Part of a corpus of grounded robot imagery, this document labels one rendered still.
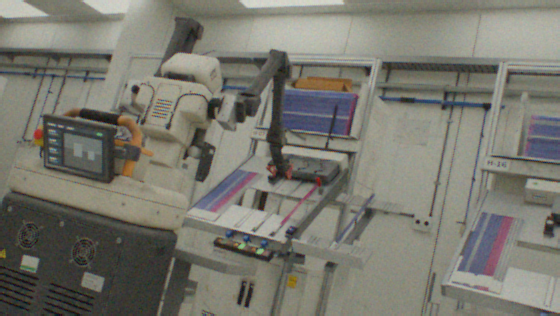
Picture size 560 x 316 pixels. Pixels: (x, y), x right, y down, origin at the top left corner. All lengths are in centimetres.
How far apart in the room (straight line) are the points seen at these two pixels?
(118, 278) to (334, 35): 396
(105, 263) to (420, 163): 321
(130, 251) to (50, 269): 27
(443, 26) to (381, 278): 224
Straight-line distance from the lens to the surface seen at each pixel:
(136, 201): 154
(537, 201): 263
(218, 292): 304
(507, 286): 219
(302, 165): 293
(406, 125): 448
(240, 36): 576
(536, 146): 267
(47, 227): 172
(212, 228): 272
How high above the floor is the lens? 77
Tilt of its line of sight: 8 degrees up
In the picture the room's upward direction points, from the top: 14 degrees clockwise
